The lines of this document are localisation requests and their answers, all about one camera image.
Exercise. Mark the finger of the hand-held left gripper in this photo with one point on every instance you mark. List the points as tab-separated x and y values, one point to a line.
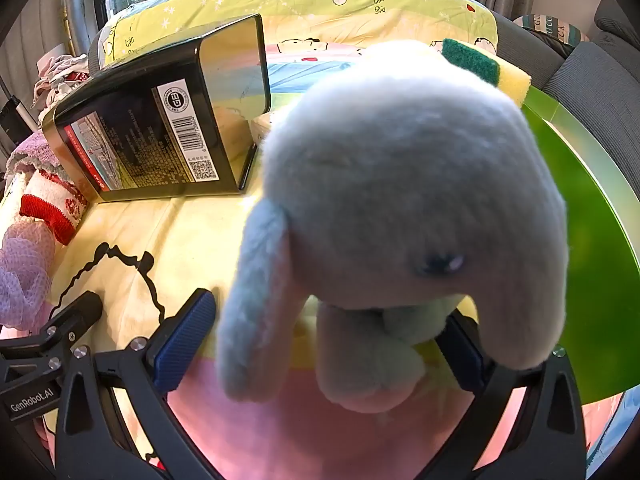
82	310

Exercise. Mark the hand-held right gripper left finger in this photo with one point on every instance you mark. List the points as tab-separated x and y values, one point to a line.
185	340

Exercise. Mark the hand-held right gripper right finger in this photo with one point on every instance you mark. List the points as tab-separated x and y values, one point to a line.
465	360

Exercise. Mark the green cardboard box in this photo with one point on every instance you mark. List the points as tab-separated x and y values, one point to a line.
590	260

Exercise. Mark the blue plush elephant toy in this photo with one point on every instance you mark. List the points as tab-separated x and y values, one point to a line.
400	185

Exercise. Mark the yellow and green sponge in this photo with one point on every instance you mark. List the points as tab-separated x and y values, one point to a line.
510	82

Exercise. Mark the purple mesh bath pouf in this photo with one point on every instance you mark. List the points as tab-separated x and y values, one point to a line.
25	275

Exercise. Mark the cartoon printed blanket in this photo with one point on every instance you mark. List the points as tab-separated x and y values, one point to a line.
200	240

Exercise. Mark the red and white towel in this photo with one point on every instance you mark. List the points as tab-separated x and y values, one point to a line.
50	205

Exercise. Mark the black tin box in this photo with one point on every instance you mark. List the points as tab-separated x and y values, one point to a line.
150	125

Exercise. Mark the pile of clothes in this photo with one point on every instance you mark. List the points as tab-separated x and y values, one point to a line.
60	80

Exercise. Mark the grey sofa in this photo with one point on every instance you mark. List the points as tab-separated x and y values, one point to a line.
595	80

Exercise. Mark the patterned cushion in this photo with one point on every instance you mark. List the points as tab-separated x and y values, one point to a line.
550	27

